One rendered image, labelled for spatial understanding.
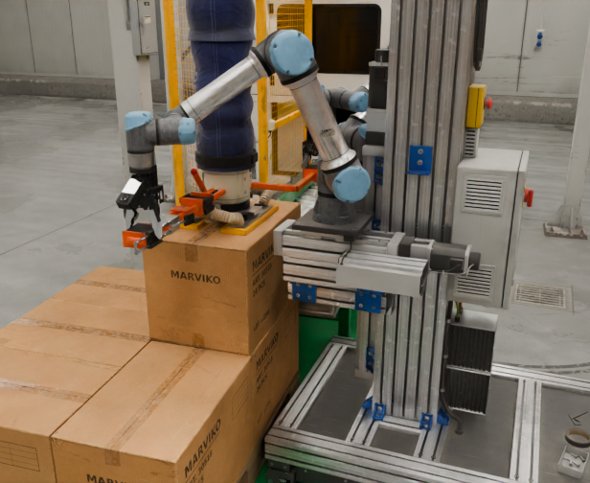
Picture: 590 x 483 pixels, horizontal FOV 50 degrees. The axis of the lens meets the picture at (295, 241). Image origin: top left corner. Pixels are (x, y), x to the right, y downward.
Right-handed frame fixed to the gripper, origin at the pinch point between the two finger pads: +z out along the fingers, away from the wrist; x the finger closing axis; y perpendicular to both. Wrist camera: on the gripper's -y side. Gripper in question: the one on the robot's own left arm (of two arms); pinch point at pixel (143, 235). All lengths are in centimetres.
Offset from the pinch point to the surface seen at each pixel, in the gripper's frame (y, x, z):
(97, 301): 53, 58, 53
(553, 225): 387, -142, 101
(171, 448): -24, -19, 53
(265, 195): 73, -10, 6
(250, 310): 33, -20, 36
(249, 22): 59, -11, -59
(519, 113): 960, -114, 88
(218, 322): 30, -9, 41
